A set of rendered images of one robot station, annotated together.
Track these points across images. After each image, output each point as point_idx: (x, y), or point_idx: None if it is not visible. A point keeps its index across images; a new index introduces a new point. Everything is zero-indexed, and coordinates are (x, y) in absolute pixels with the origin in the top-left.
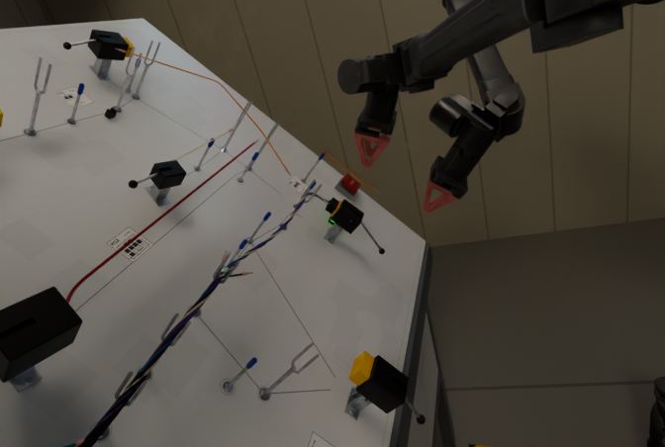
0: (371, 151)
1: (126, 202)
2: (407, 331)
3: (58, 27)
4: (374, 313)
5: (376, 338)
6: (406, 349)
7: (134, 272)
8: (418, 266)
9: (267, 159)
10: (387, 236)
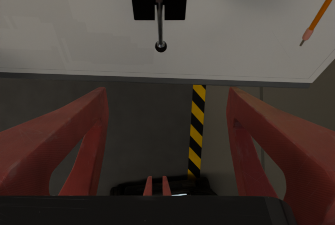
0: (231, 117)
1: None
2: (84, 73)
3: None
4: (60, 37)
5: (22, 44)
6: (56, 73)
7: None
8: (233, 77)
9: None
10: (271, 32)
